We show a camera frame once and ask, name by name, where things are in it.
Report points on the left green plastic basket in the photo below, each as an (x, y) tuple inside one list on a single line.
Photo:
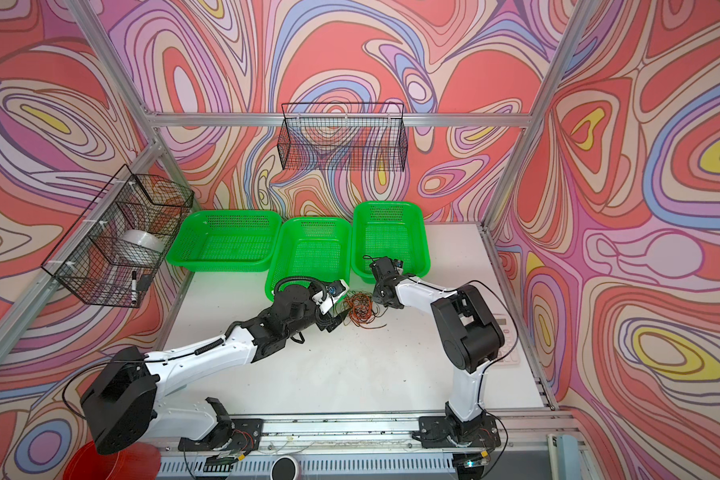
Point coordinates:
[(226, 241)]

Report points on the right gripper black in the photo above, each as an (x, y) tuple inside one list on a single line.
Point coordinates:
[(377, 296)]

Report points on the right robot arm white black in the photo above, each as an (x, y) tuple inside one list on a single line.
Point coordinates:
[(471, 338)]

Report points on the black wire basket back wall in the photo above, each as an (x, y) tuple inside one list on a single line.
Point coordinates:
[(343, 136)]

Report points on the middle green plastic basket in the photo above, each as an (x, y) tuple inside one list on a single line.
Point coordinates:
[(317, 247)]

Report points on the black wire basket left wall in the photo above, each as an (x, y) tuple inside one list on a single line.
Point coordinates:
[(93, 264)]

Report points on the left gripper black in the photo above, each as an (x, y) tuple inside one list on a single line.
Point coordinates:
[(329, 323)]

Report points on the right green plastic basket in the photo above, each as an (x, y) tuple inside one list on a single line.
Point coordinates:
[(394, 229)]

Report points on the white pink calculator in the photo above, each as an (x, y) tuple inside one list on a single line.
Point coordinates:
[(509, 353)]

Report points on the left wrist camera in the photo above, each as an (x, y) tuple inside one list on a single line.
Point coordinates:
[(335, 291)]

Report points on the green plastic basket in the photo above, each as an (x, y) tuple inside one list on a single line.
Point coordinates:
[(226, 241), (394, 229), (317, 247)]

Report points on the aluminium rail front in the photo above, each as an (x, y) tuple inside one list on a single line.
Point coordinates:
[(380, 431)]

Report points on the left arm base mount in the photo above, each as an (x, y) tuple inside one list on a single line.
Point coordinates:
[(238, 435)]

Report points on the black round speaker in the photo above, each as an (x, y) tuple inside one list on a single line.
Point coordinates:
[(285, 467)]

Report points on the red bucket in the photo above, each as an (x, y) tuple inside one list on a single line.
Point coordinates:
[(138, 461)]

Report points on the white tape roll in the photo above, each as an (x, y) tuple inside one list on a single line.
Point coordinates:
[(143, 239)]

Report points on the black wire basket wall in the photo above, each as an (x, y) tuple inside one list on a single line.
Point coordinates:
[(343, 136), (93, 264)]

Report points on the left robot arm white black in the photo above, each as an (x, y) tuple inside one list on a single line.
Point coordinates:
[(129, 399)]

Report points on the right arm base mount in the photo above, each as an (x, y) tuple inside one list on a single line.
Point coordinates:
[(449, 432)]

